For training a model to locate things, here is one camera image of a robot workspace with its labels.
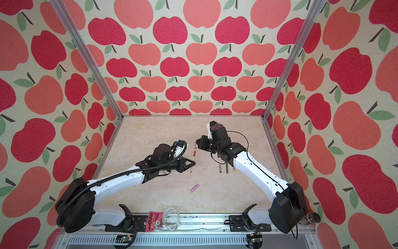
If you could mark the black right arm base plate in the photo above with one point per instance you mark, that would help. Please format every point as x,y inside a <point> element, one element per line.
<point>240,223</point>

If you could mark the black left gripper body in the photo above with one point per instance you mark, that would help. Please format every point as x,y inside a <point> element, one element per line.
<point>177,165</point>

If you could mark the white silver pen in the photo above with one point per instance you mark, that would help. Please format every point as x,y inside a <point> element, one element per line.
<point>219,163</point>

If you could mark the aluminium frame post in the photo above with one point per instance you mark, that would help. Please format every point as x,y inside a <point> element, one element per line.
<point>84,51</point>
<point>312,15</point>

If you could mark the clear glass bowl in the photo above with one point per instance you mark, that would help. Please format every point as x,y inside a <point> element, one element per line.
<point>171,219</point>

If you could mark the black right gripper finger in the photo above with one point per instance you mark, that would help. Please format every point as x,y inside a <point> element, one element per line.
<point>202,140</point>
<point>201,146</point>

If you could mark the pink snack packet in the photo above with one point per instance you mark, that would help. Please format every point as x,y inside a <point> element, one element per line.
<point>154,221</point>

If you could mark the aluminium right rear frame post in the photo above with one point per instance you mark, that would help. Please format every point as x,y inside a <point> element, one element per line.
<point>312,15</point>

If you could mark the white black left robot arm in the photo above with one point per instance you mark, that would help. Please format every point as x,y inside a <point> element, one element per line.
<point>78,206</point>

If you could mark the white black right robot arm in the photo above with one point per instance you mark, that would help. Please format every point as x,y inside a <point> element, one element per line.
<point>288,201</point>

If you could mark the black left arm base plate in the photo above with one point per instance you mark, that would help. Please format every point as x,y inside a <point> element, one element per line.
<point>134,223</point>

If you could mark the red pen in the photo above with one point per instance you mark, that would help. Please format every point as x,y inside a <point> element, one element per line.
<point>193,158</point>

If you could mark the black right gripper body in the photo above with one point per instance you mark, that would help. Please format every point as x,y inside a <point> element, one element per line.
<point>210,147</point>

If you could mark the aluminium left rear frame post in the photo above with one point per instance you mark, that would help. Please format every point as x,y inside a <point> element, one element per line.
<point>84,51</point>

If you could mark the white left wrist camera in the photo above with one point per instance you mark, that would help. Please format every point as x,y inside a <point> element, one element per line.
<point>179,148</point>

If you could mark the pink pen cap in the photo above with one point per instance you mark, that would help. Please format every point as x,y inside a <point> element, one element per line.
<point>194,188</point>

